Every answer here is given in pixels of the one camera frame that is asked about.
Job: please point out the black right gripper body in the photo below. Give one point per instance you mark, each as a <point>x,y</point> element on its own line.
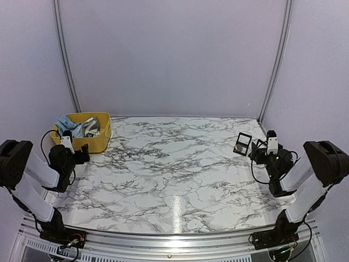
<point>260,154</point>

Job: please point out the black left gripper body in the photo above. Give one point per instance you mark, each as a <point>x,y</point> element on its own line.
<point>68,167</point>

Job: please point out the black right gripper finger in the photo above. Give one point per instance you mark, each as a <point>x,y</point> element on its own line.
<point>254,150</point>
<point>261,144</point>

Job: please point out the light blue printed t-shirt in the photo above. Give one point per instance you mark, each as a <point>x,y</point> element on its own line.
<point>87,129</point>

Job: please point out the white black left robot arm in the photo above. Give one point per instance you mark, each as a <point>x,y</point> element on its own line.
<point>20,165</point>

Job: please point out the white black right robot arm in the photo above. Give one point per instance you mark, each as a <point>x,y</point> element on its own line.
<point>310,176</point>

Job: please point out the black brooch box base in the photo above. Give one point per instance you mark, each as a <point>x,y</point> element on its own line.
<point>242,144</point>

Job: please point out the yellow plastic basket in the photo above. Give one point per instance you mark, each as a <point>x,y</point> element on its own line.
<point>96,144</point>

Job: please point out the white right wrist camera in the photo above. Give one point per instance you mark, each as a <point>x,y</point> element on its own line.
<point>273,146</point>

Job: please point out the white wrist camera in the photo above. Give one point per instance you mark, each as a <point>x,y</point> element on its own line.
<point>273,146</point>
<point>66,140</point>

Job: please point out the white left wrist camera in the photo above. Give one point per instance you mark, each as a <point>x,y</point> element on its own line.
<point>66,140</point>

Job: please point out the left aluminium corner post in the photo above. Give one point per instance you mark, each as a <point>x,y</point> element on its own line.
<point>57,15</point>

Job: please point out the aluminium corner post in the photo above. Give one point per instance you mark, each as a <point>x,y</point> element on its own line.
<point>285,30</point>
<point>57,15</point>

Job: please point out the right aluminium corner post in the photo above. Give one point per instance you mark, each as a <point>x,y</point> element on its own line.
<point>285,30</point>

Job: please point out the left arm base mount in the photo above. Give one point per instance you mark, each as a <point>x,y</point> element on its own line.
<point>68,238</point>

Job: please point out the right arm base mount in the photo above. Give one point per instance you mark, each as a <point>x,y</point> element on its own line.
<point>270,239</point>

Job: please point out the aluminium front rail frame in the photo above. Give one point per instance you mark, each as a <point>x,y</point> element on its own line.
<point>110,246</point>

